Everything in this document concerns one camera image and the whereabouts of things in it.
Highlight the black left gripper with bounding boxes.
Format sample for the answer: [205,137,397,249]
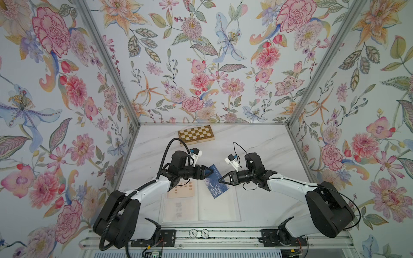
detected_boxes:
[177,163,214,179]

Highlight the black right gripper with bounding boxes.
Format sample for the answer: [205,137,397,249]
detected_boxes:
[219,171,257,187]

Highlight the dark blue card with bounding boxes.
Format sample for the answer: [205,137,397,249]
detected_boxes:
[204,164,229,199]

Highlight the pale beige card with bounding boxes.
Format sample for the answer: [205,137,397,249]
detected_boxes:
[167,179,197,199]

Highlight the white photo album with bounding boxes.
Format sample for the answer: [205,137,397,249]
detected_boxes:
[160,180,240,225]

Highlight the beige card red characters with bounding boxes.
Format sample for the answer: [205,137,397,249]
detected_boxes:
[163,199,198,223]

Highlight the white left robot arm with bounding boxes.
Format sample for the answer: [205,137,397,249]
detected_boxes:
[93,148,213,251]

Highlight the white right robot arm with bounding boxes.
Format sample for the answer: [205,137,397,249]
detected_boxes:
[218,153,356,238]

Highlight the wooden folding chess board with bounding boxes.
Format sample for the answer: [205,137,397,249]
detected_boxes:
[178,125,215,145]

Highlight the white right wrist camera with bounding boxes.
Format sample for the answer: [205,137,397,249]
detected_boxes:
[225,154,240,172]

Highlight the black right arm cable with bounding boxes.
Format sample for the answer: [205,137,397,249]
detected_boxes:
[233,141,362,231]

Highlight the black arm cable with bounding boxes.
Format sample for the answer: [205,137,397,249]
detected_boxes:
[233,141,362,231]
[98,138,191,258]

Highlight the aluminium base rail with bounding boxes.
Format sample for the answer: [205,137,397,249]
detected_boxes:
[79,226,354,250]

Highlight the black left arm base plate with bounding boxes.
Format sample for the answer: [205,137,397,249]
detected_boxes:
[130,230,176,248]

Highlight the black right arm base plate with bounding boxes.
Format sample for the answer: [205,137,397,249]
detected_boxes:
[259,229,308,247]

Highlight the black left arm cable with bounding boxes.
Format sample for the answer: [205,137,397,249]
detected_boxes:
[98,138,191,258]

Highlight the aluminium corner post left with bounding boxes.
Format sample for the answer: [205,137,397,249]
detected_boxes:
[74,0,140,129]

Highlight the aluminium corner post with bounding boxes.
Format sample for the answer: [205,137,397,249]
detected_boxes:
[286,1,364,129]
[74,0,140,129]

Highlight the aluminium corner post right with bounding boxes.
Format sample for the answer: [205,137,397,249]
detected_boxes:
[286,1,364,129]

